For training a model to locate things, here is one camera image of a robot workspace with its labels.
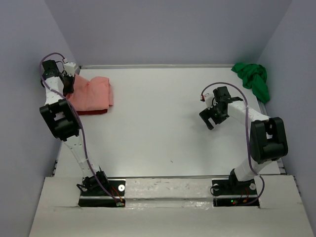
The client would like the pink t-shirt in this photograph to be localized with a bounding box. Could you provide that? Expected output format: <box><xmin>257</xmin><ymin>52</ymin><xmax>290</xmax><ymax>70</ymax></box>
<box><xmin>66</xmin><ymin>74</ymin><xmax>114</xmax><ymax>111</ymax></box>

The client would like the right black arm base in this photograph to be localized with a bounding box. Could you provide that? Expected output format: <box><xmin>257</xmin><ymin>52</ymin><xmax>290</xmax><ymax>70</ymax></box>
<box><xmin>210</xmin><ymin>169</ymin><xmax>260</xmax><ymax>207</ymax></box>

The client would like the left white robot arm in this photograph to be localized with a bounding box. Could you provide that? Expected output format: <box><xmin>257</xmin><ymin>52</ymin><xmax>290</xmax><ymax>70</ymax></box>
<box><xmin>39</xmin><ymin>60</ymin><xmax>111</xmax><ymax>195</ymax></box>

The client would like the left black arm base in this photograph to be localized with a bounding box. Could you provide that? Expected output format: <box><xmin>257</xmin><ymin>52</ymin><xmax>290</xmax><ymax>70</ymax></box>
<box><xmin>77</xmin><ymin>171</ymin><xmax>126</xmax><ymax>208</ymax></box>

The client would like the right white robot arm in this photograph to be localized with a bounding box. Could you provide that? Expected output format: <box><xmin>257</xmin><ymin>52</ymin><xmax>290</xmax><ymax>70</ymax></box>
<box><xmin>199</xmin><ymin>83</ymin><xmax>288</xmax><ymax>192</ymax></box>

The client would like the red folded t-shirt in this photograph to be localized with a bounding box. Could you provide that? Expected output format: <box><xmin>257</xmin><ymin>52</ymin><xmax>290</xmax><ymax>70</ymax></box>
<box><xmin>77</xmin><ymin>109</ymin><xmax>108</xmax><ymax>116</ymax></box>

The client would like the green crumpled t-shirt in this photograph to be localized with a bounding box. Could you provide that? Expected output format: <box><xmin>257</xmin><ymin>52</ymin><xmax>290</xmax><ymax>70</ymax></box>
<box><xmin>231</xmin><ymin>63</ymin><xmax>270</xmax><ymax>103</ymax></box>

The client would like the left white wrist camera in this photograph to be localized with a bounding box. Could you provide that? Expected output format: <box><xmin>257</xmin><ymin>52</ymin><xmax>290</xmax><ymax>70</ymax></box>
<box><xmin>63</xmin><ymin>62</ymin><xmax>78</xmax><ymax>77</ymax></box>

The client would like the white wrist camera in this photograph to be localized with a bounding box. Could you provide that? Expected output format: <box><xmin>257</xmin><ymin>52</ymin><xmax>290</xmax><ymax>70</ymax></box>
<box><xmin>201</xmin><ymin>93</ymin><xmax>214</xmax><ymax>110</ymax></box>
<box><xmin>63</xmin><ymin>62</ymin><xmax>78</xmax><ymax>77</ymax></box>

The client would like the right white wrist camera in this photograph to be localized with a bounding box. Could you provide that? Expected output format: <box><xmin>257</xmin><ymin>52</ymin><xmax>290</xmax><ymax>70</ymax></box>
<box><xmin>201</xmin><ymin>93</ymin><xmax>214</xmax><ymax>110</ymax></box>

